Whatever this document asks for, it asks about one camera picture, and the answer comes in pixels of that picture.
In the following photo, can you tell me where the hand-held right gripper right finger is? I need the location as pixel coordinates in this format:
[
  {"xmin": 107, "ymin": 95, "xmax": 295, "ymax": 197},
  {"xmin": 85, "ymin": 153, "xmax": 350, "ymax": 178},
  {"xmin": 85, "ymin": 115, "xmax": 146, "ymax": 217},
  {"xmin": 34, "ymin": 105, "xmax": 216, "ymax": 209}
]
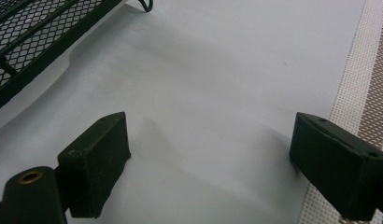
[{"xmin": 289, "ymin": 112, "xmax": 383, "ymax": 221}]

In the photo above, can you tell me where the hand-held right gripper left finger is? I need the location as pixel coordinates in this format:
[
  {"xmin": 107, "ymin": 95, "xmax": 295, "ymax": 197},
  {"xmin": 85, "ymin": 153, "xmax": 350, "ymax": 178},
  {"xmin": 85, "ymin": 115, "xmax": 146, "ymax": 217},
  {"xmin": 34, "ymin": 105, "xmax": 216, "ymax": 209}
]
[{"xmin": 57, "ymin": 111, "xmax": 132, "ymax": 219}]

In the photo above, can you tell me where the beige brown woven placemat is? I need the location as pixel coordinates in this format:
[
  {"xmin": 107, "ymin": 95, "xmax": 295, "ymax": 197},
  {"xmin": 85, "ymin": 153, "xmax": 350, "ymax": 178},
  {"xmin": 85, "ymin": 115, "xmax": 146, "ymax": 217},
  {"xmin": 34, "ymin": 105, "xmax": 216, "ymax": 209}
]
[{"xmin": 296, "ymin": 0, "xmax": 383, "ymax": 224}]

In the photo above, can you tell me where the black metal mesh rack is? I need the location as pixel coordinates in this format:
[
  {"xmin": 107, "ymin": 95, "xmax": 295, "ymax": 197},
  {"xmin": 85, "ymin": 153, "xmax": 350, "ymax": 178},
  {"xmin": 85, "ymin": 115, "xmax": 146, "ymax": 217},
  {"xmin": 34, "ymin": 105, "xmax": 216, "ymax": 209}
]
[{"xmin": 0, "ymin": 0, "xmax": 154, "ymax": 115}]

